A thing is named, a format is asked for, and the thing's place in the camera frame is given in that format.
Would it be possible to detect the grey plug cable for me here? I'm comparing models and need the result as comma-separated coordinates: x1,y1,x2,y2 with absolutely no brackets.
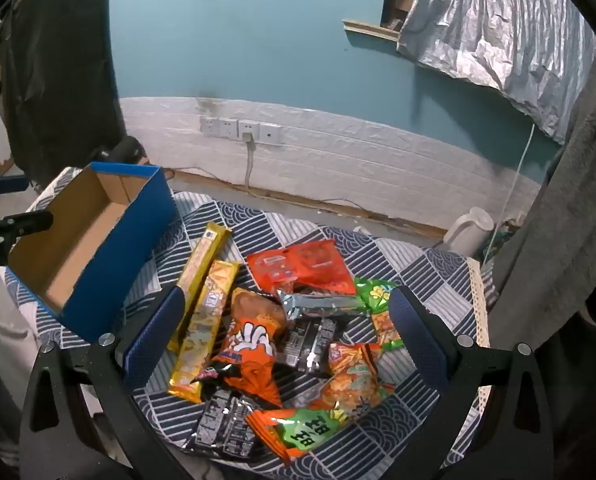
242,132,257,193

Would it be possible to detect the silver snack packet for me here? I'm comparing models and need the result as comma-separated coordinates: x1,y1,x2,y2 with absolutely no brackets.
276,287,371,321

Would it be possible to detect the small orange snack packet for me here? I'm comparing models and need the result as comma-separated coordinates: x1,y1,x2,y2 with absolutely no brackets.
328,342,385,378
310,367,396,413

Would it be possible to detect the yellow pictured long snack packet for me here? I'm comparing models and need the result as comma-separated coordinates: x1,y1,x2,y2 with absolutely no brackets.
168,260,241,405

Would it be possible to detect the blue white patterned tablecloth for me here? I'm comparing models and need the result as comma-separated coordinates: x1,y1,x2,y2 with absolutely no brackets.
5,167,493,480

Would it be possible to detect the silver foil curtain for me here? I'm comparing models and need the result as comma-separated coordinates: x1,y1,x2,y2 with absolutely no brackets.
397,0,596,145

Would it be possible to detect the brown cardboard box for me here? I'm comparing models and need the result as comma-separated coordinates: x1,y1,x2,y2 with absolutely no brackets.
387,0,419,31

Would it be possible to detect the black snack packet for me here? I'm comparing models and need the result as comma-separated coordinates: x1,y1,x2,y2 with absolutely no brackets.
182,390,259,461
275,317,339,373

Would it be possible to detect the white cord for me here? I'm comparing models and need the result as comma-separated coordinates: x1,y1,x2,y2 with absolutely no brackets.
482,122,536,266

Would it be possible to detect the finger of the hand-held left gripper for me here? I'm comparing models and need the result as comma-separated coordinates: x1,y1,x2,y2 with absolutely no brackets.
0,171,31,203
0,210,54,267

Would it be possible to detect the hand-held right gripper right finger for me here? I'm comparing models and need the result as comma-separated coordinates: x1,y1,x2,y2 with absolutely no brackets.
388,285,573,480

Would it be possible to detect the orange packet with green label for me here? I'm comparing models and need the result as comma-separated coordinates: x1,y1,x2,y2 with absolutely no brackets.
245,407,359,465

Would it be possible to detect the orange chip bag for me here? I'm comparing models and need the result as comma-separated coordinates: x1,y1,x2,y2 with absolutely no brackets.
190,287,289,408

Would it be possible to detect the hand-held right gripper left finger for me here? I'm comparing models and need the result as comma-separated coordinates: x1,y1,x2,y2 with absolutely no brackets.
18,285,186,480

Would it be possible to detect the blue cardboard box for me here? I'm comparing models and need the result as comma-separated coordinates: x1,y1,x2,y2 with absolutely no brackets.
5,161,179,345

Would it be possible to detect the grey curtain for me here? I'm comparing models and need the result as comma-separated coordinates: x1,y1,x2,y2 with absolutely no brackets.
488,50,596,351

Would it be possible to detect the red snack packet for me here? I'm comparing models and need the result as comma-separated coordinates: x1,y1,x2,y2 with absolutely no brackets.
246,240,357,297

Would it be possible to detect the plain yellow long snack packet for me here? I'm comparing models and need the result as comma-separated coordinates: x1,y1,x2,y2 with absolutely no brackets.
167,222,232,356

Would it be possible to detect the green cracker packet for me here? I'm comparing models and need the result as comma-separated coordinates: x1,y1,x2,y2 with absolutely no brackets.
353,276,406,352

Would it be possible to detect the white kettle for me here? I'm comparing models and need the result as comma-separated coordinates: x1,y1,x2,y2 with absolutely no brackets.
443,206,495,257

